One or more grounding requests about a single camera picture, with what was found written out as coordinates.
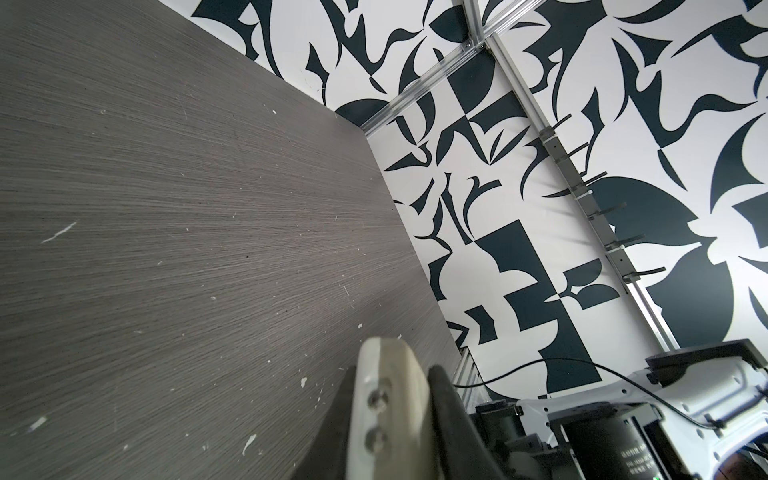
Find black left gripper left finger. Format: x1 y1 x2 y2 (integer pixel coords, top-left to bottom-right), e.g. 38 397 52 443
292 367 356 480

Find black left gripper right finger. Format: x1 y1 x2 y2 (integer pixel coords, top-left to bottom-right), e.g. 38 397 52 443
427 365 504 480

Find white remote control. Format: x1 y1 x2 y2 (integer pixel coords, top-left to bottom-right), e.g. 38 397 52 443
345 337 441 480

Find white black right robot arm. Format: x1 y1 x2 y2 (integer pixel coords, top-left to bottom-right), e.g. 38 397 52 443
470 339 767 479

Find grey wall hook rail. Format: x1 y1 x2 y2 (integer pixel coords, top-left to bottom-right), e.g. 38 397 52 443
533 114 667 284

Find aluminium cage frame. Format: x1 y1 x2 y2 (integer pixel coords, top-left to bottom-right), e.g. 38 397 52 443
359 0 682 397

